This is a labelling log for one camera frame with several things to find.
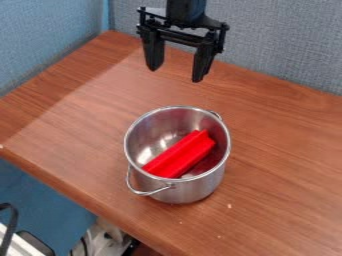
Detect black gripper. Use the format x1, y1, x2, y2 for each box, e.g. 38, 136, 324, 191
137, 0, 230, 83

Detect red rectangular block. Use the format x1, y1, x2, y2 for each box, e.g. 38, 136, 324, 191
142, 130, 216, 178

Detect white striped bag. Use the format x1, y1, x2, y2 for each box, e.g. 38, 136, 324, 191
0, 234, 55, 256

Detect metal pot with handles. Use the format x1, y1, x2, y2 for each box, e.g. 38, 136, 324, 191
125, 106, 232, 204

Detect white cables under table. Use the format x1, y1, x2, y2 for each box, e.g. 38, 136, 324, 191
69, 218, 135, 256

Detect black bag strap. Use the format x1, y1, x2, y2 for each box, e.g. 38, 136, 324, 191
0, 202, 22, 256

